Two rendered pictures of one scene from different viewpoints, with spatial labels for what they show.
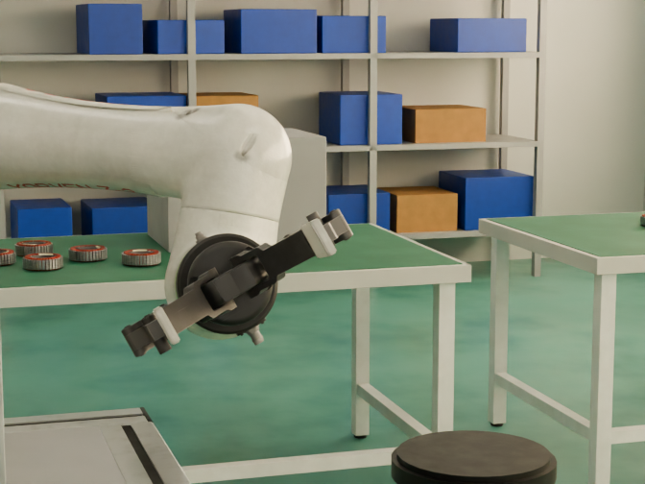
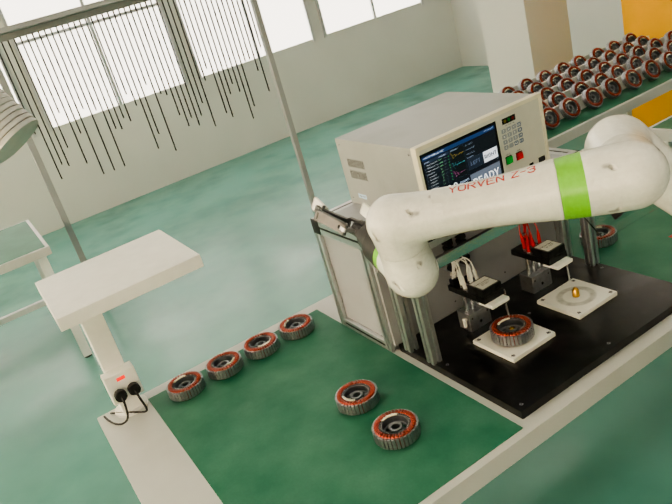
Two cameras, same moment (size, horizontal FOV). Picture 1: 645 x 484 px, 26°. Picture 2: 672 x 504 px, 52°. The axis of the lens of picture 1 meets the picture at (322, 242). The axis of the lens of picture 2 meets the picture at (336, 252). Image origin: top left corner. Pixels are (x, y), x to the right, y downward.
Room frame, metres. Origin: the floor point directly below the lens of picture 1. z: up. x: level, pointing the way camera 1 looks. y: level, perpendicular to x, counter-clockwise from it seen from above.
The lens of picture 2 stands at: (2.61, -0.23, 1.78)
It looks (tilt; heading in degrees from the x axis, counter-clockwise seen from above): 22 degrees down; 171
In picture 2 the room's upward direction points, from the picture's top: 16 degrees counter-clockwise
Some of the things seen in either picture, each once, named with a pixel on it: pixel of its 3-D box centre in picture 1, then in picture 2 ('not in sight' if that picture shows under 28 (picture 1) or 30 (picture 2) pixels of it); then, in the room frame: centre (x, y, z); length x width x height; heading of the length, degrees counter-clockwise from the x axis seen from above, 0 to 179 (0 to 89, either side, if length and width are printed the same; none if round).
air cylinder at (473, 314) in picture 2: not in sight; (474, 315); (1.02, 0.35, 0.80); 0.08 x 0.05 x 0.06; 107
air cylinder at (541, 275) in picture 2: not in sight; (535, 278); (0.95, 0.58, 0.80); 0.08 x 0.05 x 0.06; 107
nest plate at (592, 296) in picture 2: not in sight; (576, 297); (1.09, 0.62, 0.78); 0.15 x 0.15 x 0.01; 17
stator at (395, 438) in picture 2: not in sight; (396, 428); (1.32, -0.01, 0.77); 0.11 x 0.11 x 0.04
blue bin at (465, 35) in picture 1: (477, 35); not in sight; (8.07, -0.89, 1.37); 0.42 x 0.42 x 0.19; 17
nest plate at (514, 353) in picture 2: not in sight; (513, 338); (1.16, 0.39, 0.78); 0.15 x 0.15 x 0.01; 17
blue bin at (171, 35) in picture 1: (181, 36); not in sight; (7.58, 0.75, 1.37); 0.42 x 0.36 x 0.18; 19
